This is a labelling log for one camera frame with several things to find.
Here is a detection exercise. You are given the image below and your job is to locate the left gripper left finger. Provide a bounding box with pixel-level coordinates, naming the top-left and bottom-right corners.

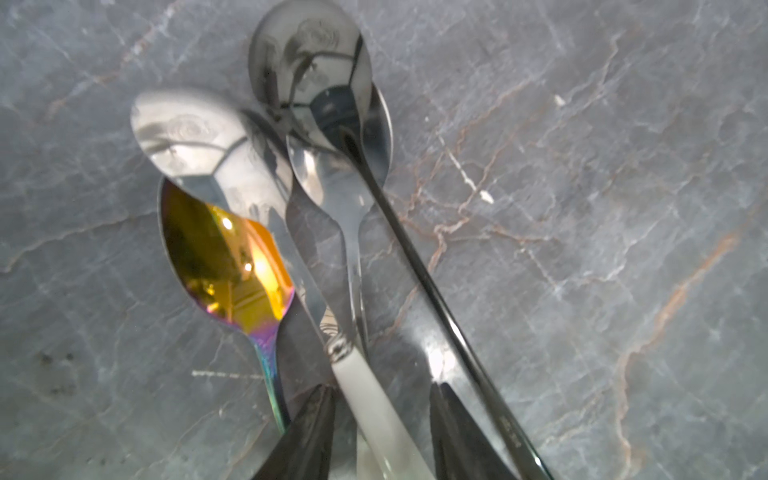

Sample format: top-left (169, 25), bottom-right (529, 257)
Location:
top-left (252, 385), bottom-right (336, 480)

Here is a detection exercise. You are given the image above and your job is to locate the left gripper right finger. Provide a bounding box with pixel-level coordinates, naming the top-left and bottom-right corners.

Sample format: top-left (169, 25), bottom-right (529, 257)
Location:
top-left (430, 383), bottom-right (517, 480)

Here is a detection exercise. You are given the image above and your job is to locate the iridescent gold spoon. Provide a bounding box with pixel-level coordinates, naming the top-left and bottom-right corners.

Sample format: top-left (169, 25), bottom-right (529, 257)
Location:
top-left (159, 179), bottom-right (295, 433)

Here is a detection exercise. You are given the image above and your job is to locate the wooden handle spoon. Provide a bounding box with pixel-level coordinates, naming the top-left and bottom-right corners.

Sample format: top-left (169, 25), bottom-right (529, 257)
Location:
top-left (285, 82), bottom-right (395, 480)

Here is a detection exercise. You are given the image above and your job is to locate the black long spoon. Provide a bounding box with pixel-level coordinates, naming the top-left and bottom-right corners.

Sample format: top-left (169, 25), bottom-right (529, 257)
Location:
top-left (248, 1), bottom-right (552, 479)

